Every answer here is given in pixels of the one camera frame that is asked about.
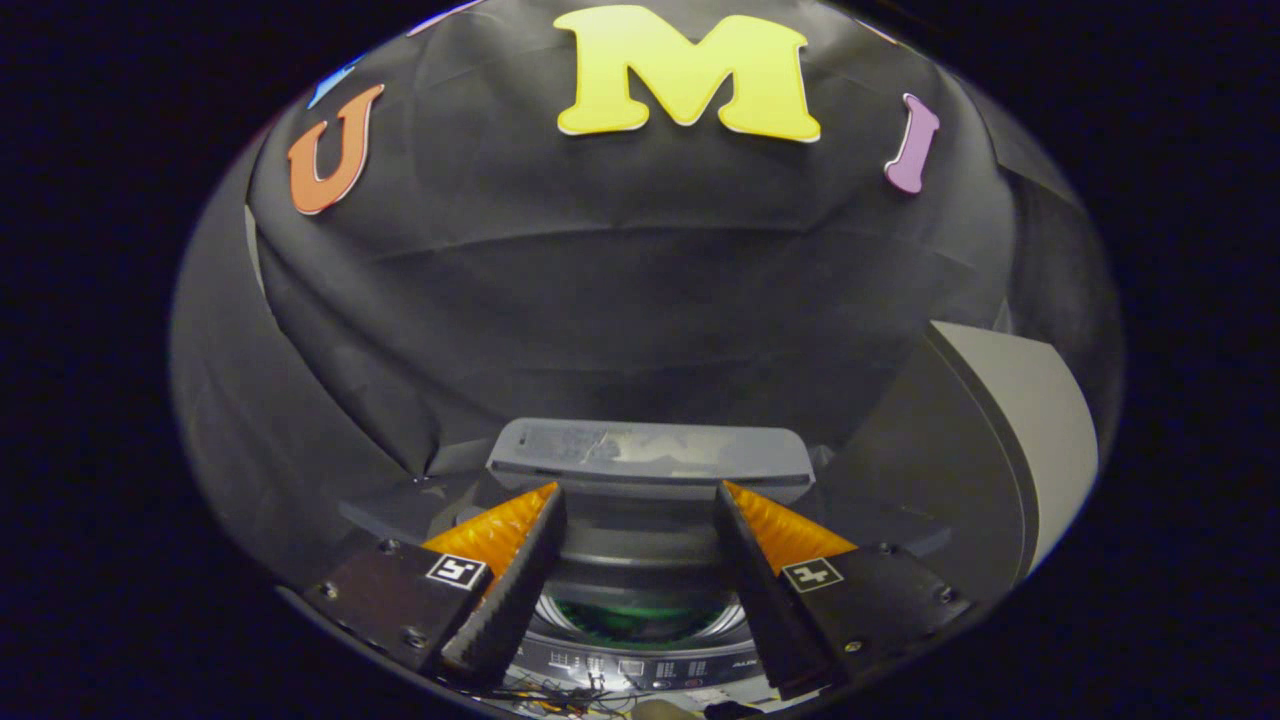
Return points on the black backdrop cloth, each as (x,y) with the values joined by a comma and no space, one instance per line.
(600,300)

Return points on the dark washing machine lid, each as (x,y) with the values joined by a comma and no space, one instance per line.
(650,450)

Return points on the green polo shirt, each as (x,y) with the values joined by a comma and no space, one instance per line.
(640,622)

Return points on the beige cabinet with dark top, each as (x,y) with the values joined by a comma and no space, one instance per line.
(1000,450)

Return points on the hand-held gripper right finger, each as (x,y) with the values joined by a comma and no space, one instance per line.
(765,600)

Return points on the grey washing machine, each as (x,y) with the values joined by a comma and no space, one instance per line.
(640,545)

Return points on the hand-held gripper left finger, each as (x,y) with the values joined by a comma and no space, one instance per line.
(510,600)

